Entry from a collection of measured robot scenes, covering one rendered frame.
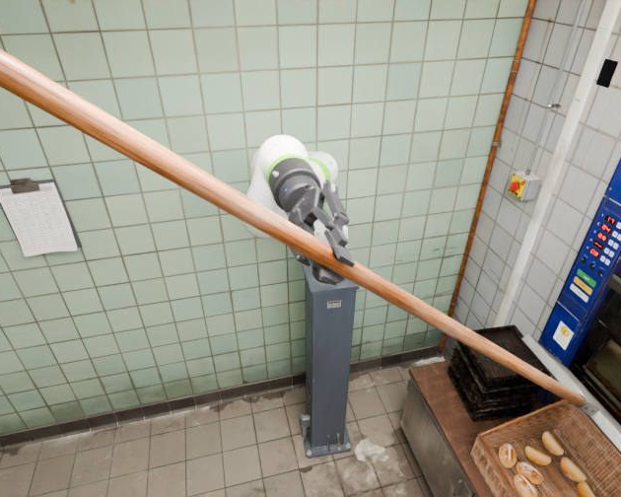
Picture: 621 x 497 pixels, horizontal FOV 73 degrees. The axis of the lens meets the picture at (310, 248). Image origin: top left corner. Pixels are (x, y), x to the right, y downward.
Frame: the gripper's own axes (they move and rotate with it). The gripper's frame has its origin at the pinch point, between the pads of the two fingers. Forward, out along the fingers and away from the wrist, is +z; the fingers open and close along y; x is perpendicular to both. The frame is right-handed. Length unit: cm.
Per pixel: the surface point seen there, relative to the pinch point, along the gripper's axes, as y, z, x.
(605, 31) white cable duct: -90, -81, -84
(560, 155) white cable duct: -56, -81, -113
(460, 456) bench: 59, -26, -142
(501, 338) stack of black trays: 16, -58, -148
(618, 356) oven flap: -13, -25, -153
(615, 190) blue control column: -54, -52, -113
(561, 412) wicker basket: 19, -25, -164
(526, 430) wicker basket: 34, -25, -158
